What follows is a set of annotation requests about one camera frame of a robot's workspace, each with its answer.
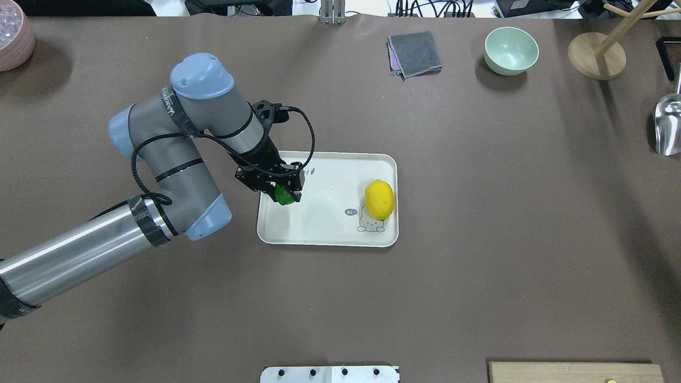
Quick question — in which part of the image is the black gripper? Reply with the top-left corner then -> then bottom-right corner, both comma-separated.
228,138 -> 304,203

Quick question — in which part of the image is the green lemon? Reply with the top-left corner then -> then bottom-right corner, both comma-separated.
274,184 -> 292,206

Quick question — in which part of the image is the yellow lemon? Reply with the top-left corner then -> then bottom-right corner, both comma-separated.
364,179 -> 396,221

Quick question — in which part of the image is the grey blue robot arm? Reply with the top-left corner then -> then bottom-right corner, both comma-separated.
2,53 -> 309,324

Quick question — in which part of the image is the white rabbit tray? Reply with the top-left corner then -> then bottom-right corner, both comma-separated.
257,151 -> 399,247

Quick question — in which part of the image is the grey folded cloth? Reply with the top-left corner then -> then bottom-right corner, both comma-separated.
387,31 -> 442,79

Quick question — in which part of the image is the mint green bowl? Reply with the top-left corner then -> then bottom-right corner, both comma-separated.
484,27 -> 539,76

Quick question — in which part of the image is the wooden board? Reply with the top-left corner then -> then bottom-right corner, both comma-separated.
488,361 -> 664,382

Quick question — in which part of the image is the pink ribbed bowl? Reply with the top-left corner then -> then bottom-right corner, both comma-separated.
1,1 -> 36,72

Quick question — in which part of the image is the wooden stand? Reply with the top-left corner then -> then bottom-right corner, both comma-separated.
568,1 -> 680,81

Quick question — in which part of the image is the metal scoop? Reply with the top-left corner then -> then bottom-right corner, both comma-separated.
654,72 -> 680,156

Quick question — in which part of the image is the white metal base plate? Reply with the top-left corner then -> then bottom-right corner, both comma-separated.
260,364 -> 401,382

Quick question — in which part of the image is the metal camera post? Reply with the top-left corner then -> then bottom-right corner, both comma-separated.
319,0 -> 347,25

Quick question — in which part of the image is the black frame object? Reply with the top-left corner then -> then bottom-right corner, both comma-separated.
655,36 -> 680,81

